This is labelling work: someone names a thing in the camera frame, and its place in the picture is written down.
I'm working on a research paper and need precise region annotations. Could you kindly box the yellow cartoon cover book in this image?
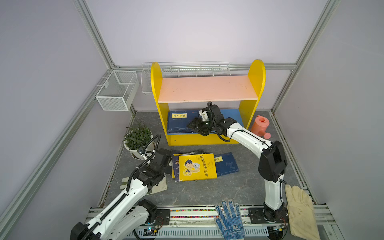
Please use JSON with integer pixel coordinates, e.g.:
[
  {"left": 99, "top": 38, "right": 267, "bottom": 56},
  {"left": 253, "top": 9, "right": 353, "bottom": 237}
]
[{"left": 179, "top": 154, "right": 218, "bottom": 182}]

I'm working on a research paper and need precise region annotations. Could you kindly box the blue dotted knit glove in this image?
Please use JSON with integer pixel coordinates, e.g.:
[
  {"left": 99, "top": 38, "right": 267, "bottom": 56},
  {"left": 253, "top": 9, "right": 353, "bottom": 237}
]
[{"left": 215, "top": 200, "right": 245, "bottom": 240}]

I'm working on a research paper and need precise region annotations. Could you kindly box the white mesh basket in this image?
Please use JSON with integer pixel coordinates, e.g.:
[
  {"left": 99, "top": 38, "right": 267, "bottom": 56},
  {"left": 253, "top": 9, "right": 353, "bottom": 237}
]
[{"left": 96, "top": 71, "right": 140, "bottom": 112}]

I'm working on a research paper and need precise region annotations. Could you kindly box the aluminium frame post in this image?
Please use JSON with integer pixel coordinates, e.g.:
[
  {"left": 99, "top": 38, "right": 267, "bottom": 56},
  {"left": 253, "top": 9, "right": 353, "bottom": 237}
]
[{"left": 73, "top": 0, "right": 116, "bottom": 69}]

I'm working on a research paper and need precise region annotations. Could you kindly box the green potted plant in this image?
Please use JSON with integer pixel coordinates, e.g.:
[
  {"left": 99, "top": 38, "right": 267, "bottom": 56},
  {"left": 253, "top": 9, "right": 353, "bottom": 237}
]
[{"left": 124, "top": 123, "right": 153, "bottom": 151}]

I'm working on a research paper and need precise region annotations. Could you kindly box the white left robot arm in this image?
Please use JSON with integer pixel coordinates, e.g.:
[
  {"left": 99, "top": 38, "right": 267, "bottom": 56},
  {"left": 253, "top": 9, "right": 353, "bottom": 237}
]
[{"left": 70, "top": 149, "right": 174, "bottom": 240}]

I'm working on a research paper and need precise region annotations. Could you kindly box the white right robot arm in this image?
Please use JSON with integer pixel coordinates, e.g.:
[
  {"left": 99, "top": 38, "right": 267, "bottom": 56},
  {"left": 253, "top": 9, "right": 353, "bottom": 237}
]
[{"left": 187, "top": 102, "right": 288, "bottom": 223}]

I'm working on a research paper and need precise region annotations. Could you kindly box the white wire basket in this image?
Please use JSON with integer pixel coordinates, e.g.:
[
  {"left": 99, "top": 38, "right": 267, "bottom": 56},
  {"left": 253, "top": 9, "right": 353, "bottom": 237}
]
[{"left": 141, "top": 62, "right": 231, "bottom": 95}]

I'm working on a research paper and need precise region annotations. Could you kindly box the cream leather glove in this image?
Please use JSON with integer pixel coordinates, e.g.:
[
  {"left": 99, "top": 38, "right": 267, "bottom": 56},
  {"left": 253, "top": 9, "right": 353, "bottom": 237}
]
[{"left": 285, "top": 185, "right": 321, "bottom": 240}]

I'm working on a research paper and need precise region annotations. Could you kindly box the white plastic plant pot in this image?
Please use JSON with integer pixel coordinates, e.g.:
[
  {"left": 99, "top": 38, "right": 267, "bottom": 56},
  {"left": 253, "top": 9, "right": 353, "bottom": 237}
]
[{"left": 124, "top": 139, "right": 154, "bottom": 158}]

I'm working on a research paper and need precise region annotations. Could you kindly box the dark blue book stack bottom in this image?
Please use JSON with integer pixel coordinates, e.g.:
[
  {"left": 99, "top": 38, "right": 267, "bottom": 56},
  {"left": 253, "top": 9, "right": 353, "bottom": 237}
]
[{"left": 214, "top": 153, "right": 239, "bottom": 177}]

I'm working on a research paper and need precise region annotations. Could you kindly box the purple book under yellow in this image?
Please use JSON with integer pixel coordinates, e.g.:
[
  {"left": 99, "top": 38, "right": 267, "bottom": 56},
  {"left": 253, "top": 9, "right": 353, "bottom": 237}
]
[{"left": 172, "top": 149, "right": 206, "bottom": 183}]

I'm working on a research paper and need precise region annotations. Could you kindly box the blue lower shelf board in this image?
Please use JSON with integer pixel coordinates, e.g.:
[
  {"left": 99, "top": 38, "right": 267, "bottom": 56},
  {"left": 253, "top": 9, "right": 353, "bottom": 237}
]
[{"left": 166, "top": 108, "right": 246, "bottom": 136}]

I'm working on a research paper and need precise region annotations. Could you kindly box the beige grey work glove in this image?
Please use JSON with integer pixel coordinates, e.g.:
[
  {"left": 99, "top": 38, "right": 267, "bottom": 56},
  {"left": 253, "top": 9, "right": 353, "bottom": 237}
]
[{"left": 120, "top": 177, "right": 168, "bottom": 195}]

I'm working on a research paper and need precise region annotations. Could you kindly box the yellow bookshelf frame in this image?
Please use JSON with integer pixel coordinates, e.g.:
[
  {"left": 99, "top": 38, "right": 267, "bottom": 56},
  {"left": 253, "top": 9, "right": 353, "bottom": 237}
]
[{"left": 151, "top": 60, "right": 266, "bottom": 146}]

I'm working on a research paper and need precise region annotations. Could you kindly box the pink upper shelf board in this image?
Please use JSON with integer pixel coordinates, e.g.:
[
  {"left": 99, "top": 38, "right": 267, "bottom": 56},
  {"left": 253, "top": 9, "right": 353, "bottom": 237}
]
[{"left": 153, "top": 76, "right": 260, "bottom": 104}]

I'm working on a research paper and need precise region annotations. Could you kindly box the dark blue book yellow label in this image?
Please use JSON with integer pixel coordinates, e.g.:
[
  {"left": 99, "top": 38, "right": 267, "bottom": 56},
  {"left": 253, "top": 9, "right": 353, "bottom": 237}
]
[{"left": 167, "top": 110, "right": 199, "bottom": 135}]

